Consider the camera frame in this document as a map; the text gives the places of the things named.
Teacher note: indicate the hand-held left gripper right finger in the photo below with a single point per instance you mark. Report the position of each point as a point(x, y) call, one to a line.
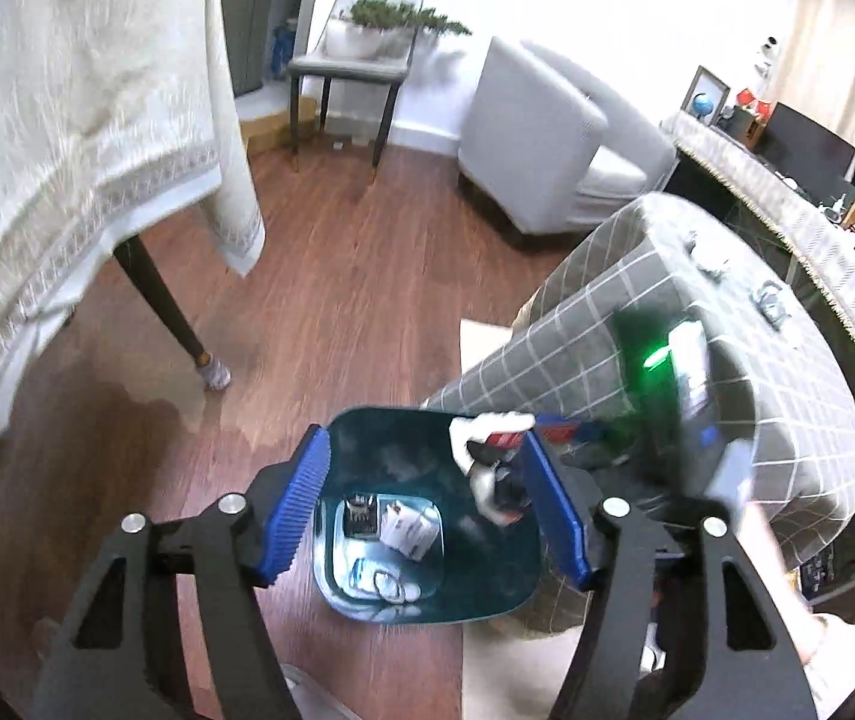
point(558, 517)

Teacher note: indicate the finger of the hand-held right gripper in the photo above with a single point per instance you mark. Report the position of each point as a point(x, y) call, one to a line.
point(588, 432)
point(510, 491)

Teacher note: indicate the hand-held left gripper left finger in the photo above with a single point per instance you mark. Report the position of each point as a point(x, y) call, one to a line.
point(296, 510)

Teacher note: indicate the red and white cardboard box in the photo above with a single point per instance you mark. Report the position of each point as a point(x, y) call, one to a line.
point(465, 439)
point(408, 529)

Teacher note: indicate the blue plastic bin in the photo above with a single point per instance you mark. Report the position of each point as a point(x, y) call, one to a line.
point(472, 562)

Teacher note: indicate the person's right forearm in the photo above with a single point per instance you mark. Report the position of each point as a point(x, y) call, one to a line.
point(780, 562)

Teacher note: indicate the grey checked tablecloth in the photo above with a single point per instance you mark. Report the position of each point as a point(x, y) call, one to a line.
point(585, 330)

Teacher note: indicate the crumpled white paper ball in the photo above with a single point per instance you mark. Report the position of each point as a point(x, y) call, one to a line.
point(708, 255)

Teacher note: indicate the side desk with fringed cloth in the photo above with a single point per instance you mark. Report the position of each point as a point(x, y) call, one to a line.
point(795, 217)

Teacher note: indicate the dark wooden table leg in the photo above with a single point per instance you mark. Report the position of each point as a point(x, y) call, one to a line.
point(165, 307)

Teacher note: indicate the grey armchair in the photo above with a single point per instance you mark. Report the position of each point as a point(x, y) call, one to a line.
point(532, 142)

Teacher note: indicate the black monitor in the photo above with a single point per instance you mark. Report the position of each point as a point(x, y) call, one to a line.
point(810, 150)

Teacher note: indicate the small blue globe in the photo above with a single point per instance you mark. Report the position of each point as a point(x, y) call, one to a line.
point(703, 106)

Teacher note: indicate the small red flags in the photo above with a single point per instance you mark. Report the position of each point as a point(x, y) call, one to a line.
point(746, 97)

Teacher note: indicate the flat cardboard box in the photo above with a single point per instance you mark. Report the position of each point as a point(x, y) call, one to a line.
point(277, 127)

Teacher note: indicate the beige curtain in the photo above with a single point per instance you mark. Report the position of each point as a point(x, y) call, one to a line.
point(825, 37)

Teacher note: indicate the grey dining chair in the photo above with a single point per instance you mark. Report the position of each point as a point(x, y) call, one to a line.
point(345, 67)

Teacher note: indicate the potted green plant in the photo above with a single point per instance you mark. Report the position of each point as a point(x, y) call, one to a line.
point(435, 21)

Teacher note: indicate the beige patterned tablecloth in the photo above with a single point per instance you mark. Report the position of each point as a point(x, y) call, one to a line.
point(60, 127)

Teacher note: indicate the potted plant in white pot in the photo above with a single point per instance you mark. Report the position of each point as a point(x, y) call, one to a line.
point(367, 30)

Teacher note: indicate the dark grey door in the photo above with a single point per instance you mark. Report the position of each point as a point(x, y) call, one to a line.
point(255, 7)

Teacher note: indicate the picture frame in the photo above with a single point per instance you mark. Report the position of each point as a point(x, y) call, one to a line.
point(706, 82)

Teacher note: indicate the white security camera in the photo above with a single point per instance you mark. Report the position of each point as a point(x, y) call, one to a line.
point(768, 52)

